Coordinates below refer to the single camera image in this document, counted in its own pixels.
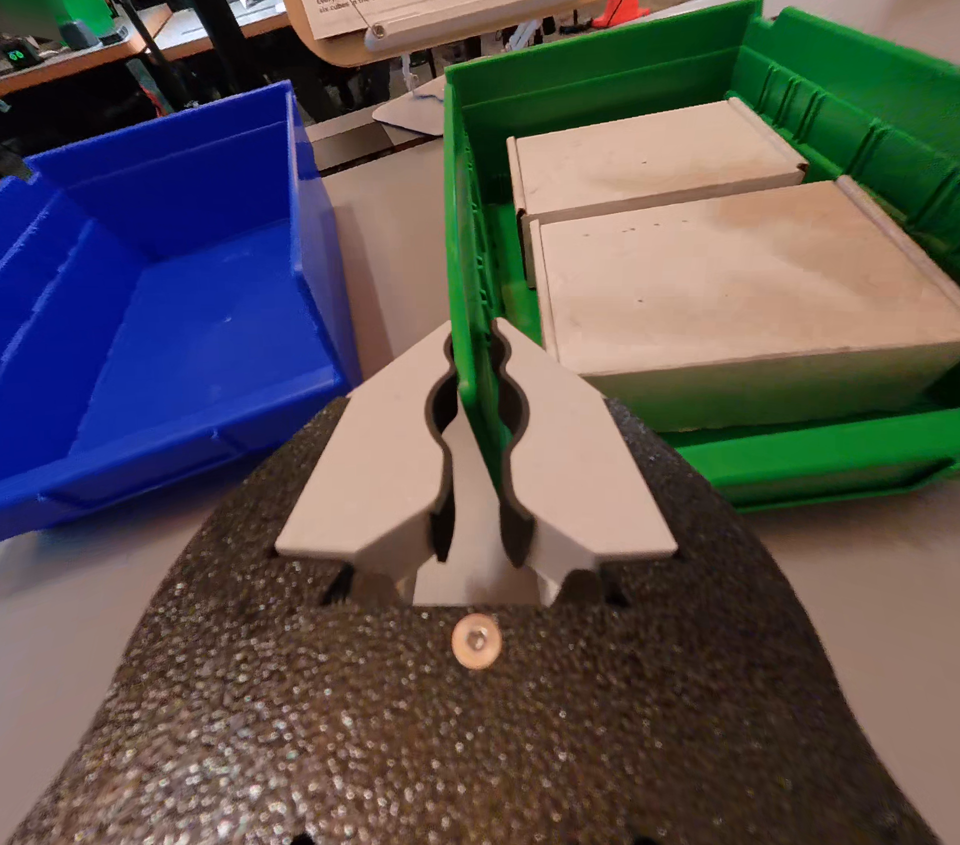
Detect grey desk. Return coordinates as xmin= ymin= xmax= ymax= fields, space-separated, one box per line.
xmin=303 ymin=102 xmax=451 ymax=177
xmin=0 ymin=0 xmax=960 ymax=845

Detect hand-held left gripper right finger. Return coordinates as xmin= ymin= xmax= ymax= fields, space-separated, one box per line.
xmin=491 ymin=318 xmax=680 ymax=606

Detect blue plastic bin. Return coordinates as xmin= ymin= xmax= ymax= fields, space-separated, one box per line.
xmin=0 ymin=81 xmax=363 ymax=540

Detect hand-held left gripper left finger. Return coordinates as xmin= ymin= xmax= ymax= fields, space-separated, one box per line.
xmin=273 ymin=318 xmax=459 ymax=606

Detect white cardboard mailer box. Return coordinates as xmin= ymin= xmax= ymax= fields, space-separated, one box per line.
xmin=527 ymin=176 xmax=960 ymax=432
xmin=506 ymin=97 xmax=811 ymax=287

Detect wooden table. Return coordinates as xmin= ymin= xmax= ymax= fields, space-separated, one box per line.
xmin=0 ymin=3 xmax=175 ymax=98

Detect green plastic bin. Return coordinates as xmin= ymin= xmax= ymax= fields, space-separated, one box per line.
xmin=442 ymin=0 xmax=960 ymax=514

